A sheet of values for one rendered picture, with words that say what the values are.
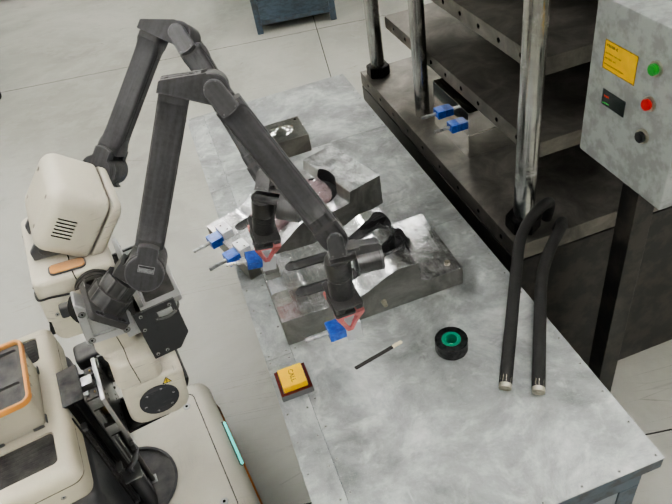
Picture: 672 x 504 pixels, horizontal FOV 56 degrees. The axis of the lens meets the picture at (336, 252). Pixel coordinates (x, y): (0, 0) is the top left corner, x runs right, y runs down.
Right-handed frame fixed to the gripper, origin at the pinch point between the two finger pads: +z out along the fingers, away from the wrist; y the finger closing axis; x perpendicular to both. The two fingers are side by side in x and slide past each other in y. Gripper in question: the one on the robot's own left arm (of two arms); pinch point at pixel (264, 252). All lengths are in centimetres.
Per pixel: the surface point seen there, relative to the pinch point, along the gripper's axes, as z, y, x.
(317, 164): 7.9, 40.4, -27.5
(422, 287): 4.4, -19.5, -37.9
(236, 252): 13.6, 14.4, 5.2
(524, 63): -46, 2, -66
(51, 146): 156, 276, 85
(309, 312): 4.3, -19.2, -6.7
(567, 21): -44, 20, -90
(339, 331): -4.3, -32.6, -9.6
